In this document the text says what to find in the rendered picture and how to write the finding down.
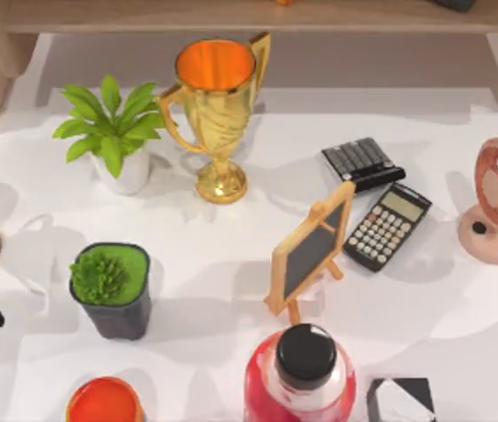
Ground wooden framed blackboard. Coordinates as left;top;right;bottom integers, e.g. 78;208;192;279
263;180;356;327

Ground gold trophy cup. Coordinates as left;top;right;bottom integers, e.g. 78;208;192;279
157;31;272;205

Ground black calculator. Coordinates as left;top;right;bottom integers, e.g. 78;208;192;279
342;183;434;273

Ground green plant in black pot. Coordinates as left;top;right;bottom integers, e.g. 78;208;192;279
69;242;153;342

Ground leafy plant in white pot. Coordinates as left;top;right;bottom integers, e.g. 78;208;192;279
52;73;179;196

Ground red bottle with black cap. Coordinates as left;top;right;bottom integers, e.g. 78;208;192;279
244;324;358;422

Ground wooden shelf unit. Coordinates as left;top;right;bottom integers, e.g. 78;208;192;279
0;0;498;135

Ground orange cup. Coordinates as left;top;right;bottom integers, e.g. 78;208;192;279
65;375;147;422

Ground black and white box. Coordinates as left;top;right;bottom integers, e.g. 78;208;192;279
365;376;437;422

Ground pink desk fan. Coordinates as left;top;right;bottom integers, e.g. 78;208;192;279
458;135;498;266

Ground dark object on shelf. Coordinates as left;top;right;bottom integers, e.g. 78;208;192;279
433;0;478;13

